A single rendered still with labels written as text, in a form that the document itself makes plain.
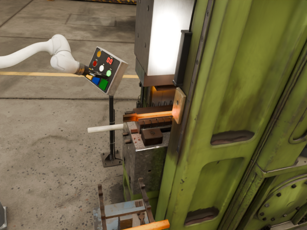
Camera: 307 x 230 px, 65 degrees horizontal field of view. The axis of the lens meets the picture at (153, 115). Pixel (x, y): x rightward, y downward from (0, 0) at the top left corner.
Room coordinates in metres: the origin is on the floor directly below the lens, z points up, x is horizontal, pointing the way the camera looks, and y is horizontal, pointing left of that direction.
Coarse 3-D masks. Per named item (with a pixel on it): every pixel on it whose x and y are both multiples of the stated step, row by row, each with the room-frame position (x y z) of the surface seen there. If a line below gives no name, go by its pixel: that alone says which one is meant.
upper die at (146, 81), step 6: (138, 66) 1.31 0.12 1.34; (138, 72) 1.30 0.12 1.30; (144, 72) 1.19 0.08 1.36; (144, 78) 1.19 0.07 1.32; (150, 78) 1.21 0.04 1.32; (156, 78) 1.22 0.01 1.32; (162, 78) 1.23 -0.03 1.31; (168, 78) 1.25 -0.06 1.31; (144, 84) 1.19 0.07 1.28; (150, 84) 1.21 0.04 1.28; (156, 84) 1.22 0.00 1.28; (162, 84) 1.23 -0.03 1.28; (168, 84) 1.25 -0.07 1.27
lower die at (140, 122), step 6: (138, 108) 1.39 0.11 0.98; (144, 108) 1.40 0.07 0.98; (150, 108) 1.40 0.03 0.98; (156, 108) 1.41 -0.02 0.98; (162, 108) 1.41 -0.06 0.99; (168, 108) 1.42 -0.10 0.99; (138, 120) 1.23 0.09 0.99; (144, 120) 1.24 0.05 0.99; (150, 120) 1.25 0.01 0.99; (156, 120) 1.25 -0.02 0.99; (162, 120) 1.26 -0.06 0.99; (168, 120) 1.27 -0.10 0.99; (138, 126) 1.22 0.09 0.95
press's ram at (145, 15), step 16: (144, 0) 1.28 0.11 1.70; (160, 0) 1.16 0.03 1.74; (176, 0) 1.18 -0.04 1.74; (192, 0) 1.21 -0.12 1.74; (144, 16) 1.26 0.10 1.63; (160, 16) 1.16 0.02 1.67; (176, 16) 1.19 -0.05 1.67; (144, 32) 1.24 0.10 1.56; (160, 32) 1.16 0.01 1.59; (176, 32) 1.19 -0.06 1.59; (144, 48) 1.22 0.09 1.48; (160, 48) 1.17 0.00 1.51; (176, 48) 1.20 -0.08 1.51; (144, 64) 1.20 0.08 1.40; (160, 64) 1.17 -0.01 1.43
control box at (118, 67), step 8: (96, 48) 1.87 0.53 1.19; (96, 56) 1.82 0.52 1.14; (104, 56) 1.77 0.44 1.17; (112, 56) 1.73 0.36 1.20; (96, 64) 1.77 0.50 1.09; (104, 64) 1.73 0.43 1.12; (112, 64) 1.68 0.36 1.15; (120, 64) 1.64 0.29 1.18; (104, 72) 1.68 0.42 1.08; (112, 72) 1.64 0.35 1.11; (120, 72) 1.64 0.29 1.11; (112, 80) 1.59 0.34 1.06; (120, 80) 1.64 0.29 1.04; (112, 88) 1.59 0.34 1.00
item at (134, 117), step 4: (156, 112) 1.32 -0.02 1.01; (160, 112) 1.33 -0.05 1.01; (164, 112) 1.34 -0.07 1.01; (168, 112) 1.34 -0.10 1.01; (124, 116) 1.22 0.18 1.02; (128, 116) 1.23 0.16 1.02; (132, 116) 1.24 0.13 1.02; (136, 116) 1.24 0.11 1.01; (140, 116) 1.26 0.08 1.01; (144, 116) 1.26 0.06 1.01; (148, 116) 1.28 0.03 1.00; (152, 116) 1.28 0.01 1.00; (124, 120) 1.22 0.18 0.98; (128, 120) 1.23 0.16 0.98; (132, 120) 1.24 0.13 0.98; (136, 120) 1.24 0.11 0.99
